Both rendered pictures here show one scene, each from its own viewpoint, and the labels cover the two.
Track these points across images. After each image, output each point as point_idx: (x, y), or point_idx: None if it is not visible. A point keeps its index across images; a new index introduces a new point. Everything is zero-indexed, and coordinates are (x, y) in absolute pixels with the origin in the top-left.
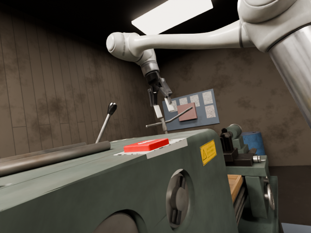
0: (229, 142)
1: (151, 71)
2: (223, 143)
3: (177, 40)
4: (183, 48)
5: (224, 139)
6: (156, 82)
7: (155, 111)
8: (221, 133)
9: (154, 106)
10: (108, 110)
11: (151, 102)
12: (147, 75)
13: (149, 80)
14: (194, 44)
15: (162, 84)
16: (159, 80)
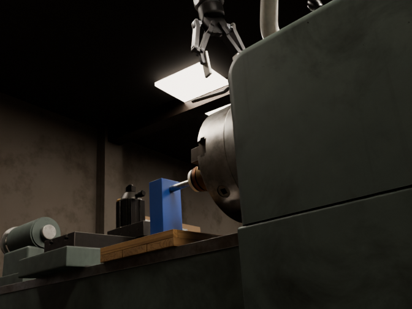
0: (144, 210)
1: (220, 2)
2: (135, 209)
3: (278, 7)
4: (269, 19)
5: (137, 203)
6: (222, 21)
7: (208, 61)
8: (131, 192)
9: (207, 53)
10: (321, 2)
11: (198, 42)
12: (218, 1)
13: (220, 10)
14: (276, 26)
15: (237, 33)
16: (227, 24)
